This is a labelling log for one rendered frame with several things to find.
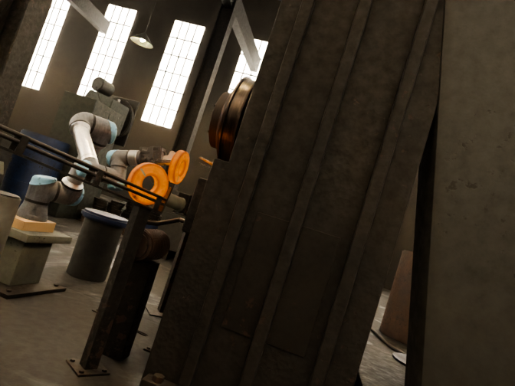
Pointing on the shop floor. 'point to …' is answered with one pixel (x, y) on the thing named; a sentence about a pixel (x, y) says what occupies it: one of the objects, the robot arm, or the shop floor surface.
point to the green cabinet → (67, 108)
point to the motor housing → (136, 293)
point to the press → (126, 106)
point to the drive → (464, 215)
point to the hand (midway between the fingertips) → (180, 163)
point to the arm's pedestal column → (24, 269)
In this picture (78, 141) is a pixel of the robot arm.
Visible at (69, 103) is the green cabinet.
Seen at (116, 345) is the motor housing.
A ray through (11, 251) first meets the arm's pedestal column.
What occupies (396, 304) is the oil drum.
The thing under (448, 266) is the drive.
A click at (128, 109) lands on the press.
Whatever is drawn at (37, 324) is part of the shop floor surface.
